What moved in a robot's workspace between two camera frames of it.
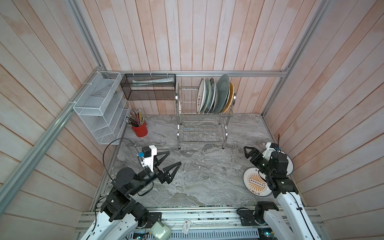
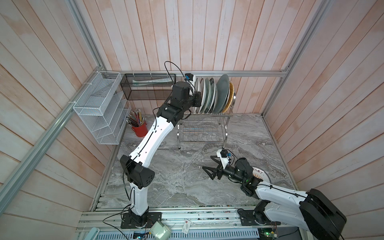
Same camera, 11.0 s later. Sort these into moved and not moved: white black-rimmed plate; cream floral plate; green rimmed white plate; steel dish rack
Moved: white black-rimmed plate
Not moved: cream floral plate; green rimmed white plate; steel dish rack
